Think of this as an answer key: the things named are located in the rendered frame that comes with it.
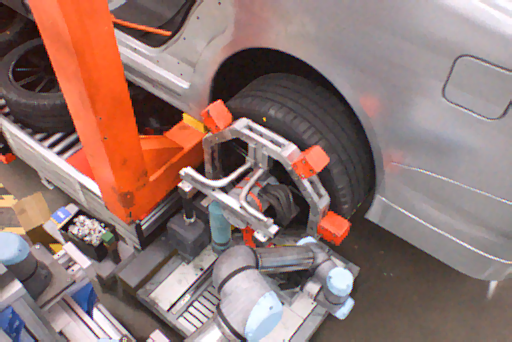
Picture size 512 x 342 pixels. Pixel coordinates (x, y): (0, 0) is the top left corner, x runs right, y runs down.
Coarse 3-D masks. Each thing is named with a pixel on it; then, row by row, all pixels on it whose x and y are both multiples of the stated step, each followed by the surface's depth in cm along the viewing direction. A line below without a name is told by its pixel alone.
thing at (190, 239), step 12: (204, 204) 235; (180, 216) 234; (204, 216) 236; (168, 228) 233; (180, 228) 230; (192, 228) 230; (204, 228) 230; (180, 240) 230; (192, 240) 227; (204, 240) 235; (180, 252) 257; (192, 252) 234
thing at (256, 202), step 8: (248, 176) 183; (272, 176) 183; (240, 184) 181; (256, 184) 179; (232, 192) 179; (240, 192) 177; (256, 192) 178; (248, 200) 175; (256, 200) 177; (264, 200) 179; (224, 208) 180; (256, 208) 177; (264, 208) 181; (224, 216) 184; (232, 216) 180; (232, 224) 184; (240, 224) 180; (248, 224) 179
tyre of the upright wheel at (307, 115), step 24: (240, 96) 180; (264, 96) 171; (288, 96) 170; (312, 96) 170; (264, 120) 169; (288, 120) 163; (312, 120) 165; (336, 120) 168; (312, 144) 162; (336, 144) 165; (360, 144) 171; (336, 168) 164; (360, 168) 172; (336, 192) 169; (360, 192) 177
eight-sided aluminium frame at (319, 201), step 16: (240, 128) 168; (256, 128) 168; (208, 144) 187; (256, 144) 167; (272, 144) 164; (288, 144) 163; (208, 160) 195; (288, 160) 161; (208, 176) 203; (224, 176) 206; (224, 192) 205; (304, 192) 167; (320, 192) 168; (320, 208) 167; (272, 240) 203; (288, 240) 196
